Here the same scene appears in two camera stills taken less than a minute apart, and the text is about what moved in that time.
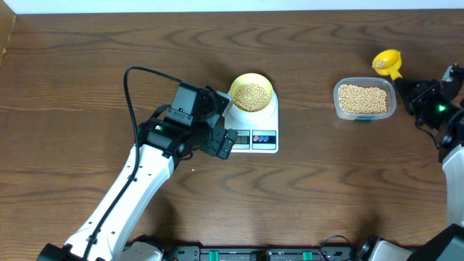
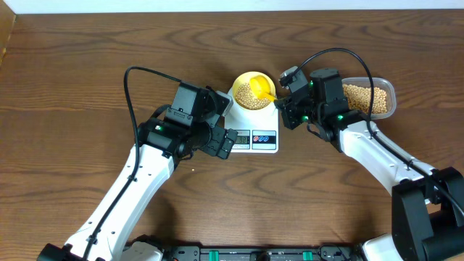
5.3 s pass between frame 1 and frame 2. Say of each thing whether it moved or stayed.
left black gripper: stayed
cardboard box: stayed
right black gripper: moved
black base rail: stayed
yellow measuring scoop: moved
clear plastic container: stayed
